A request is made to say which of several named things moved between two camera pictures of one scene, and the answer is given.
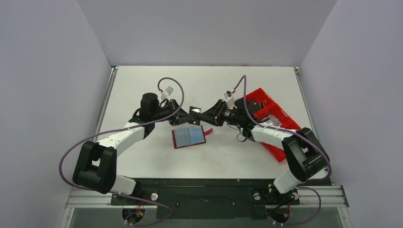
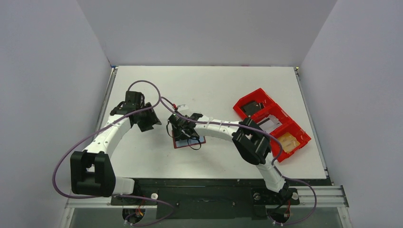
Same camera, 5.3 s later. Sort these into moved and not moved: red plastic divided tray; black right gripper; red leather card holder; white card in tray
Moved: black right gripper
Not moved: red leather card holder; white card in tray; red plastic divided tray
